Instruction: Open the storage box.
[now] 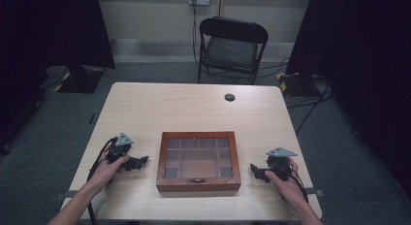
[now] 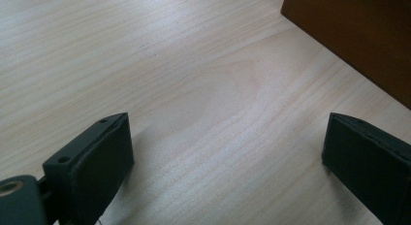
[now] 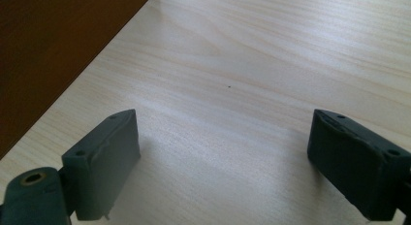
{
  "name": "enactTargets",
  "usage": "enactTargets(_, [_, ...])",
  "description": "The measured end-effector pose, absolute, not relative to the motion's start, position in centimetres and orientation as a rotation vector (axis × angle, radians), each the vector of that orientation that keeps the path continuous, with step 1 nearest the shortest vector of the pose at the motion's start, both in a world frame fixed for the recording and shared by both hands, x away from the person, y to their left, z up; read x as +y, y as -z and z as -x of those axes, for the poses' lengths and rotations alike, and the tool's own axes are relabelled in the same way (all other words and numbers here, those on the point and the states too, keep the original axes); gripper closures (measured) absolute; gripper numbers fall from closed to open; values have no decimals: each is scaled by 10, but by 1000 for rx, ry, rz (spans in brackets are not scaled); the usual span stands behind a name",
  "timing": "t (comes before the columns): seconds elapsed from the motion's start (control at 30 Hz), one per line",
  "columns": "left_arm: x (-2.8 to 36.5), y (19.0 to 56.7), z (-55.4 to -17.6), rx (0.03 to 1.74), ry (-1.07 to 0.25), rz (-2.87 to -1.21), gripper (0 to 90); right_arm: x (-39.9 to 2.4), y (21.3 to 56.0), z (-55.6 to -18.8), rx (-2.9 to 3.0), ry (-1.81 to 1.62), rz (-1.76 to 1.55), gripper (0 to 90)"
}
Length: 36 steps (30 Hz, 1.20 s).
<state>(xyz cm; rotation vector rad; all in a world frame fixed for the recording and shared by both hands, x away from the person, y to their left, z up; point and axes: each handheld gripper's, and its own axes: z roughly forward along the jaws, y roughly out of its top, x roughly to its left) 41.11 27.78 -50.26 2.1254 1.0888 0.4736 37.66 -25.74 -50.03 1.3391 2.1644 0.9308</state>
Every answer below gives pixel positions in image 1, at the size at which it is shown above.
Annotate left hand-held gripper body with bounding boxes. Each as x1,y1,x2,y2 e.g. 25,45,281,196
105,132,135,165

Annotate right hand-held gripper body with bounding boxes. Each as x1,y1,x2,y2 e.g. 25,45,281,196
265,146,299,182

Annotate person's left hand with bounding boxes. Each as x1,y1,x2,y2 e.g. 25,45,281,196
91,148,131,191

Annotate person's right hand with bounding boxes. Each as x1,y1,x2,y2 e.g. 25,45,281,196
264,156,307,208

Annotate wooden box with glass lid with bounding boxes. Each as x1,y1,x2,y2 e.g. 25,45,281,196
155,131,242,193

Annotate black stand base yellow stripes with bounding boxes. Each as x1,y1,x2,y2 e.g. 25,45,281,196
52,64,107,94
275,71,325,98

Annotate black folding chair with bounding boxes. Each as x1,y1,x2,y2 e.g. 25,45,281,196
197,16,269,86

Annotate dark curtain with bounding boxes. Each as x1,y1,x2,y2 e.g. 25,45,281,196
0,0,116,156
285,0,411,200

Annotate left hand-held gripper cable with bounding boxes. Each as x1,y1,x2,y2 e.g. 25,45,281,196
86,136,118,225

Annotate hand-held gripper cable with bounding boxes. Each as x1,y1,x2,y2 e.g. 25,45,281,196
290,167,309,204
86,136,118,225

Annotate right hand-held gripper cable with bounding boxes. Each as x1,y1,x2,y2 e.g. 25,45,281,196
290,167,309,204

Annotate grey table edge bracket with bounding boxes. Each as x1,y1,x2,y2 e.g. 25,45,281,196
303,187,326,198
53,189,82,202

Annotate black floor cables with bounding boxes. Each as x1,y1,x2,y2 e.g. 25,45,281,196
258,57,335,136

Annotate black cable from wall outlet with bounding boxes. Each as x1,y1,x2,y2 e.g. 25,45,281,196
191,0,200,69

